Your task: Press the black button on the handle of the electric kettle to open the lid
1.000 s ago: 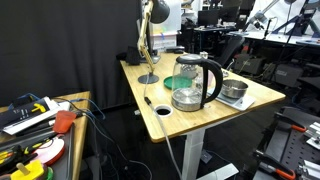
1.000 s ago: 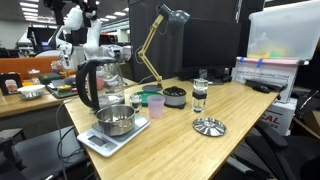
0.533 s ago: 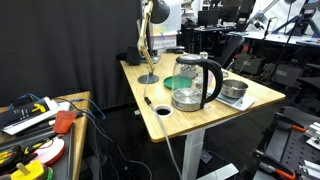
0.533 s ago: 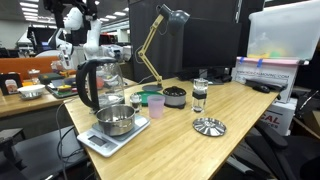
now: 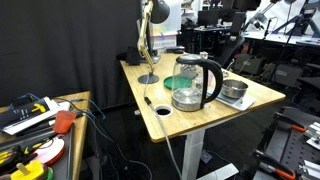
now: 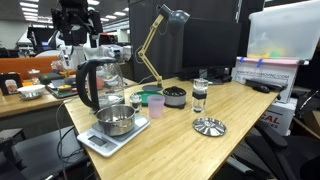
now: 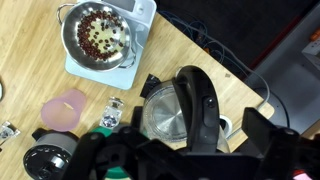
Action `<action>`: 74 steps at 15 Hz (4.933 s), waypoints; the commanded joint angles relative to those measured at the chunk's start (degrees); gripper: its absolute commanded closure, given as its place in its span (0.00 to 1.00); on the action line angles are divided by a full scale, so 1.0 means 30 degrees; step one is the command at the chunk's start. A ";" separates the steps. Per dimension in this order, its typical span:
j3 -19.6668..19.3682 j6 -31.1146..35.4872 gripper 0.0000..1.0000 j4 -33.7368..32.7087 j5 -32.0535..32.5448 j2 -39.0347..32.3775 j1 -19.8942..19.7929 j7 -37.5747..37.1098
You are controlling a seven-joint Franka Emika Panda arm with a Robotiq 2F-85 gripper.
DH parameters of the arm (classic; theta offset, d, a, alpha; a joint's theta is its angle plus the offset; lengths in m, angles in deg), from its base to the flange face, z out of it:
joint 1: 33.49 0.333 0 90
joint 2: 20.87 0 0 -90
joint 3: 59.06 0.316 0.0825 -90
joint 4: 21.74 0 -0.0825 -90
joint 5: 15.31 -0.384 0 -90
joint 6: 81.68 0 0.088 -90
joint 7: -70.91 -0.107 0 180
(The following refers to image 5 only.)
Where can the green plastic plate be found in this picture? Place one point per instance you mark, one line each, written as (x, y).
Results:
(173, 83)

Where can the black flat bar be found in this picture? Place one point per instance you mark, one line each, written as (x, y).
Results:
(173, 48)

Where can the black speaker box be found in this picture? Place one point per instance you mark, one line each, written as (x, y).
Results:
(132, 56)

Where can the white printed cardboard box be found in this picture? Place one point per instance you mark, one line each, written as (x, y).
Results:
(168, 40)

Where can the yellow desk lamp grey shade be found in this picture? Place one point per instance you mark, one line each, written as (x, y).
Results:
(144, 36)

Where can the white table leg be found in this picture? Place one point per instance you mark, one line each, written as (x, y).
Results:
(193, 153)

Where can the stainless steel pot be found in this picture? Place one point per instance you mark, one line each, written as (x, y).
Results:
(234, 88)

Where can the white kitchen scale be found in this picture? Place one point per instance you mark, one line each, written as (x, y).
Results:
(240, 101)

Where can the red plastic cup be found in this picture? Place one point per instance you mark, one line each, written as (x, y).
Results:
(63, 121)

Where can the black curtain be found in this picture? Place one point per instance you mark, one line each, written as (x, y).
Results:
(66, 46)

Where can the white red tape roll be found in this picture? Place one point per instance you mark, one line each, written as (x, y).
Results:
(50, 151)

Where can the stack of books and papers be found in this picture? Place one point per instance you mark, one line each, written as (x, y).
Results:
(30, 115)

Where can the black pegboard cart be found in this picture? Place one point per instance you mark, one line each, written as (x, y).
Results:
(286, 146)

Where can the yellow block with peg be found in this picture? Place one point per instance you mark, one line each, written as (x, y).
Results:
(28, 170)

